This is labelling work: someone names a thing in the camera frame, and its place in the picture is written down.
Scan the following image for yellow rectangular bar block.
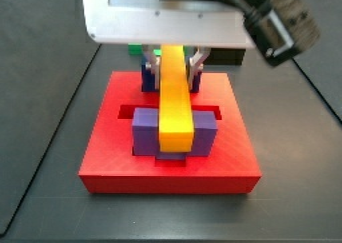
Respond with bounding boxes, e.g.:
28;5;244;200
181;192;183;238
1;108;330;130
159;45;193;152

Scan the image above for red base board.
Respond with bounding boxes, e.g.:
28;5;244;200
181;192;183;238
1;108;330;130
79;72;262;194

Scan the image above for black angled bracket block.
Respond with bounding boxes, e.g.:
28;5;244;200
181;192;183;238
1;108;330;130
204;48;246;66

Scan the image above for purple U-shaped block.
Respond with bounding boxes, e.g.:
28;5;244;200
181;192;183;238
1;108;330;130
132;108;217;161

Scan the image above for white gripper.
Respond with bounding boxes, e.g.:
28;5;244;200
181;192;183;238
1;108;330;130
83;0;254;88

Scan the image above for black cable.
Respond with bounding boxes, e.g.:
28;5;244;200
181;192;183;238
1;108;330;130
212;0;268;25

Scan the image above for dark blue U-shaped block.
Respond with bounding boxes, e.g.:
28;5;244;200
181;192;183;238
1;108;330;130
141;62;201;93

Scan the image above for green zigzag block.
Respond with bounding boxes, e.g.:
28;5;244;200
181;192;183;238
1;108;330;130
127;43;188;57

